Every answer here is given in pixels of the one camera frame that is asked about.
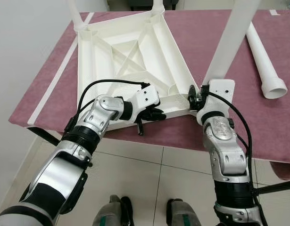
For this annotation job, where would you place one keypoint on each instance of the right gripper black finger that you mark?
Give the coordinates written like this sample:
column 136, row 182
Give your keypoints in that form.
column 193, row 92

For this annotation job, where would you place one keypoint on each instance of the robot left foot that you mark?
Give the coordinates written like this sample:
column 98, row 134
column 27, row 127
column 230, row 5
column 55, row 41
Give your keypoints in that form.
column 111, row 214

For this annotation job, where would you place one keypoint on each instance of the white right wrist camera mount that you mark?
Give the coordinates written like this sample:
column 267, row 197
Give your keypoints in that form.
column 220, row 94

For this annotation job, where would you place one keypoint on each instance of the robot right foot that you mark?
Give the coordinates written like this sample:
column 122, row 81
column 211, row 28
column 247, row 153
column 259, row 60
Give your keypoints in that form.
column 182, row 215

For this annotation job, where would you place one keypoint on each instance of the dark grey armchair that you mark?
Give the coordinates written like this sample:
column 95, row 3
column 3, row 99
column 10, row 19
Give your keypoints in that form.
column 149, row 4

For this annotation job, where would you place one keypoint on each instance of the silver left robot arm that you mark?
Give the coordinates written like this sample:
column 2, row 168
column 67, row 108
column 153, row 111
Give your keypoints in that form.
column 95, row 117

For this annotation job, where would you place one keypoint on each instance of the white plastic children table top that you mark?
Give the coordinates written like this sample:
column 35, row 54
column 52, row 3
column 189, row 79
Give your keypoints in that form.
column 130, row 52

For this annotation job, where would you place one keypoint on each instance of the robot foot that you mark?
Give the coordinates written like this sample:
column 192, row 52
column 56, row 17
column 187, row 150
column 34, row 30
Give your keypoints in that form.
column 182, row 215
column 111, row 214

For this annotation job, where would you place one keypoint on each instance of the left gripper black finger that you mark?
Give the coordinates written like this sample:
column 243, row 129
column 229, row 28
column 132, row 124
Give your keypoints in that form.
column 156, row 109
column 156, row 117

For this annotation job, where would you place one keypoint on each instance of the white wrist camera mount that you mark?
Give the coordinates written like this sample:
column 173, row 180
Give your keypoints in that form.
column 220, row 94
column 147, row 99

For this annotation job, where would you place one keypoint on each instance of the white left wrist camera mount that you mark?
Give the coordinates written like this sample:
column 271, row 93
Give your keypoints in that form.
column 147, row 99

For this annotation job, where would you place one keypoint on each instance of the short white tape piece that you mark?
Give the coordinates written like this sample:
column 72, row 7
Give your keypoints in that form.
column 274, row 12

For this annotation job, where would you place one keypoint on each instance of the black metal table frame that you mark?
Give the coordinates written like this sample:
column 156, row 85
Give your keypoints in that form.
column 274, row 187

